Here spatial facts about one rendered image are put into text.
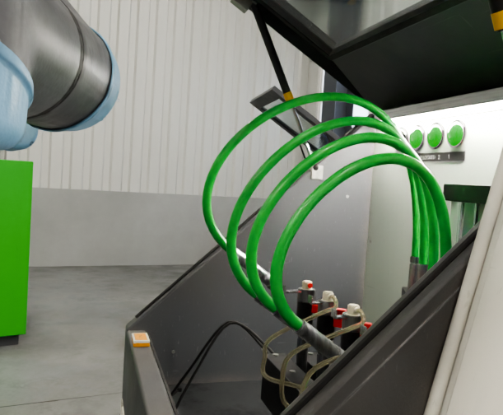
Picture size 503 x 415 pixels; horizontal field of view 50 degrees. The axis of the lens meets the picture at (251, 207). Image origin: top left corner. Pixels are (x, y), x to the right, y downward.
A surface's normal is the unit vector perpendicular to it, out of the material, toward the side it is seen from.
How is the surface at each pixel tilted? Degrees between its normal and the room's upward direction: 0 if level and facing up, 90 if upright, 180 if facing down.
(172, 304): 90
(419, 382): 90
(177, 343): 90
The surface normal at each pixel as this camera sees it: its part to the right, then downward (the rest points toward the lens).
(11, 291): 0.56, 0.08
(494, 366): -0.91, -0.29
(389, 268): -0.95, -0.04
